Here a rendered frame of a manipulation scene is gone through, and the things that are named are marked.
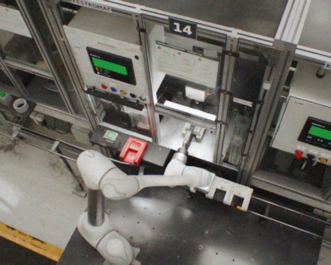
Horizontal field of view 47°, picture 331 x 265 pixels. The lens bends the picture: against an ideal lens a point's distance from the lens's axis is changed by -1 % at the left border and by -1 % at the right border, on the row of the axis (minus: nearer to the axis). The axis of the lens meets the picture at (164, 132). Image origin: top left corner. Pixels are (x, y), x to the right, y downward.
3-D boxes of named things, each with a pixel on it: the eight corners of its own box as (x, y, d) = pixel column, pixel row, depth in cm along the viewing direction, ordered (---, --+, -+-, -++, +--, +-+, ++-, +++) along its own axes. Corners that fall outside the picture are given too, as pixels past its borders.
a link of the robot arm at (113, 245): (120, 274, 229) (114, 266, 211) (99, 254, 236) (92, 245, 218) (138, 254, 235) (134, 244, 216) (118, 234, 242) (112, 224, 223)
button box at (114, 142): (106, 146, 255) (103, 137, 245) (111, 136, 259) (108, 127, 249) (116, 149, 254) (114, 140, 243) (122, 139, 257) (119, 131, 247)
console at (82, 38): (82, 88, 223) (59, 30, 184) (104, 53, 236) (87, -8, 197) (147, 108, 213) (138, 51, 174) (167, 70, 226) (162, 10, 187)
